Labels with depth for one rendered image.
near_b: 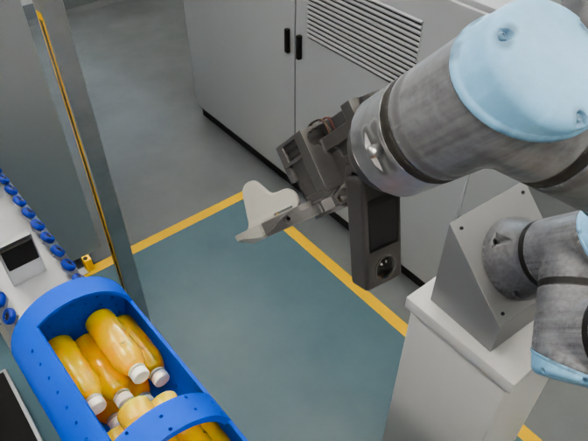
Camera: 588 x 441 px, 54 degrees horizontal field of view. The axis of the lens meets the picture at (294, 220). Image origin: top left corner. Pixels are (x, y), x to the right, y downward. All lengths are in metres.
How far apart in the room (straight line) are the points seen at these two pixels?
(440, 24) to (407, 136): 1.82
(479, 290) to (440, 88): 0.98
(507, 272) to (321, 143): 0.84
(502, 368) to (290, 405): 1.31
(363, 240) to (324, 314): 2.30
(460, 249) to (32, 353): 0.94
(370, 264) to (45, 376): 0.92
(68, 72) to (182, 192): 1.85
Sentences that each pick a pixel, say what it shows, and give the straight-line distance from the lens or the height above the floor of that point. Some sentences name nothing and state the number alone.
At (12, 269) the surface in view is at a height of 1.00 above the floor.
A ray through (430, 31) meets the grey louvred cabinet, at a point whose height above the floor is 1.30.
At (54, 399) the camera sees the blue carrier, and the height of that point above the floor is 1.17.
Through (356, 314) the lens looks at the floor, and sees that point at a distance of 2.83.
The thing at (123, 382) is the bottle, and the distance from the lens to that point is 1.39.
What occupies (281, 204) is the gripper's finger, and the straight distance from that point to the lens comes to 0.58.
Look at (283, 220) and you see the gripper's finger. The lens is 0.55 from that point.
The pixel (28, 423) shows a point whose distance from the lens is 2.56.
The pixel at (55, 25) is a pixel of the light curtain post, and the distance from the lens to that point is 1.71.
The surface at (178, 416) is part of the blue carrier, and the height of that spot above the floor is 1.23.
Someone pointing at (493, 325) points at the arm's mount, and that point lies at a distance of 1.37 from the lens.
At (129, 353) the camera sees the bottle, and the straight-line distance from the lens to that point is 1.35.
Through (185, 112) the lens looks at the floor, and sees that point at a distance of 4.21.
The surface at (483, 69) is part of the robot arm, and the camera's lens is 0.37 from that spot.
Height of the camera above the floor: 2.23
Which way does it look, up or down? 43 degrees down
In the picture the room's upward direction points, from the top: straight up
